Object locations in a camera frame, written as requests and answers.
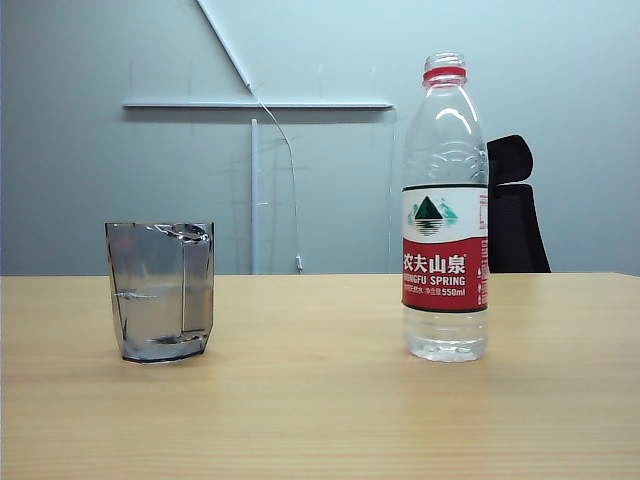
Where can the clear red-labelled water bottle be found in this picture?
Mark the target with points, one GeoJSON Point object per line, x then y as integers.
{"type": "Point", "coordinates": [440, 260]}

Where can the grey transparent faceted mug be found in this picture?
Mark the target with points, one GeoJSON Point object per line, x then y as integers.
{"type": "Point", "coordinates": [160, 280]}

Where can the black mesh office chair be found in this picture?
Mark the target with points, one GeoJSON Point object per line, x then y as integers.
{"type": "Point", "coordinates": [520, 230]}

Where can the vertical white wall conduit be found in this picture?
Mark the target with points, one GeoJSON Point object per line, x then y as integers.
{"type": "Point", "coordinates": [255, 200]}

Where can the long horizontal white wall conduit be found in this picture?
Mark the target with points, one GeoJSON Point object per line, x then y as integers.
{"type": "Point", "coordinates": [200, 104]}

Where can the diagonal white wall conduit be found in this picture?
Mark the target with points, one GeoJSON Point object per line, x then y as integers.
{"type": "Point", "coordinates": [225, 42]}

